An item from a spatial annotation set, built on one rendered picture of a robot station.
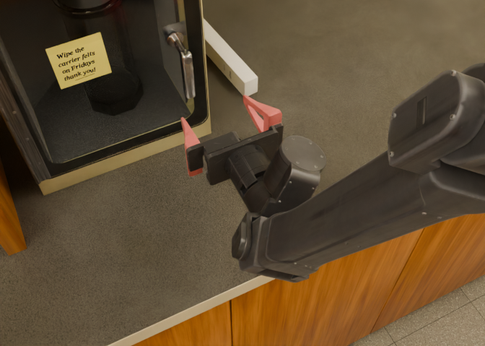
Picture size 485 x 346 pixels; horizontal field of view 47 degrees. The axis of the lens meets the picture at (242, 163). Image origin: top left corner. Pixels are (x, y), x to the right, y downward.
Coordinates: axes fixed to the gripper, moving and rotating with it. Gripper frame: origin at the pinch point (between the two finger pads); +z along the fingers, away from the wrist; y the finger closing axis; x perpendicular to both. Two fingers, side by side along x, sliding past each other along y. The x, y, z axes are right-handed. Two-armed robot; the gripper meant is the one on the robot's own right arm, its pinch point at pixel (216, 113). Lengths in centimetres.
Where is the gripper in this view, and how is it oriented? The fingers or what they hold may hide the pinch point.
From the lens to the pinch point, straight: 80.3
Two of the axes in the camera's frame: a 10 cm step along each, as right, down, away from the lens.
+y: -9.0, 3.5, -2.6
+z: -4.4, -7.3, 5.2
